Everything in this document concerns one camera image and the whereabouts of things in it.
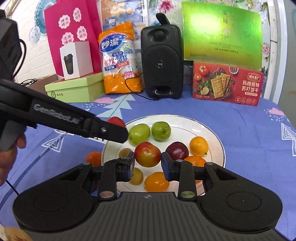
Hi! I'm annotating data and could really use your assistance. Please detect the red cherry tomato fruit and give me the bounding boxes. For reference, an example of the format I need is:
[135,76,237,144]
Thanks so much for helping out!
[107,116,126,128]

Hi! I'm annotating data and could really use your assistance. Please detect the brown longan fruit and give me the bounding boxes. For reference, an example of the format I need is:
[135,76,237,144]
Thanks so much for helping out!
[118,148,132,158]
[129,168,144,186]

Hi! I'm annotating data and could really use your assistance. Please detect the oval green fruit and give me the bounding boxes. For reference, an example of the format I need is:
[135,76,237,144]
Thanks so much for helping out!
[128,123,151,146]

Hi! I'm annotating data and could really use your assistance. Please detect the orange small tangerine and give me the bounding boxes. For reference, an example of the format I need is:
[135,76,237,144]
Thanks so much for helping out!
[184,155,208,185]

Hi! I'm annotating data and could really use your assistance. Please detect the red yellow small apple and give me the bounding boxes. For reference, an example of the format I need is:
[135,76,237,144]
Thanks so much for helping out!
[134,142,161,168]

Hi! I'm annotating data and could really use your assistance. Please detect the dark red plum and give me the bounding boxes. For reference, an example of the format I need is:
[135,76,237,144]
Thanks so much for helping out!
[166,142,189,161]

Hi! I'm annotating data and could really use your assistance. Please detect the person's left hand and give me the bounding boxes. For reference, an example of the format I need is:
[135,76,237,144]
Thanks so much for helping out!
[0,134,27,186]

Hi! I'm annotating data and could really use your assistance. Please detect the brown cardboard box left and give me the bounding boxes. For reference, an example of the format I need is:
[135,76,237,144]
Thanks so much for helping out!
[27,74,58,95]

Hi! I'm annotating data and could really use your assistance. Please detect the large orange tangerine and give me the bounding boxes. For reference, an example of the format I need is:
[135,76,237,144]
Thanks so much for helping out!
[85,152,102,167]

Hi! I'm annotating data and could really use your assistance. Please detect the light green shoe box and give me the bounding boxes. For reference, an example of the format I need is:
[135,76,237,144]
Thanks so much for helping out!
[45,73,105,103]

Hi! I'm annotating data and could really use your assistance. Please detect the small orange kumquat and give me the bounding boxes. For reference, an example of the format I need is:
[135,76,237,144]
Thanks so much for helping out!
[189,136,209,157]

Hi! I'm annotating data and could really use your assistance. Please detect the orange paper cup pack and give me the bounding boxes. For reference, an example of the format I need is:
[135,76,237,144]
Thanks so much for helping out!
[97,22,144,94]

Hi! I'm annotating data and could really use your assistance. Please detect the round green apple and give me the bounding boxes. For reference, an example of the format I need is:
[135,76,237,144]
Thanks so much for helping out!
[151,121,171,141]

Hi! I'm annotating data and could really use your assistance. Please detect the white cup box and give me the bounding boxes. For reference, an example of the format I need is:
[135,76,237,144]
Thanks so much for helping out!
[60,41,93,80]

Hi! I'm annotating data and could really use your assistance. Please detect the white round plate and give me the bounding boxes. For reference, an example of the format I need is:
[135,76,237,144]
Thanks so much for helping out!
[101,114,226,196]

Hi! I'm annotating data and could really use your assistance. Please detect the blue patterned tablecloth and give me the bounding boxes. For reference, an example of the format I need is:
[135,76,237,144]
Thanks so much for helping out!
[1,85,295,240]

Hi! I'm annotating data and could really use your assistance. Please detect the pink paper bag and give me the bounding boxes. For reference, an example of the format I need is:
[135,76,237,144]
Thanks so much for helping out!
[44,0,102,76]

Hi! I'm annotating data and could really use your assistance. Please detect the black speaker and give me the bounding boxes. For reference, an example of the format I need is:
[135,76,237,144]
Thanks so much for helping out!
[140,13,184,99]

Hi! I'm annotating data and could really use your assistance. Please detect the red cracker box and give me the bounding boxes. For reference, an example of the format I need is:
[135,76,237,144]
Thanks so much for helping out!
[193,62,264,106]

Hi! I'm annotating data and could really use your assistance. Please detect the green gift box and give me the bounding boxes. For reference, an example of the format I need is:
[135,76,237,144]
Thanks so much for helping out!
[182,1,262,70]

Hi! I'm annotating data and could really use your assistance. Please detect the black speaker cable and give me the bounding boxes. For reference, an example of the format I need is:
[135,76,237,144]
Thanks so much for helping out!
[124,71,160,102]

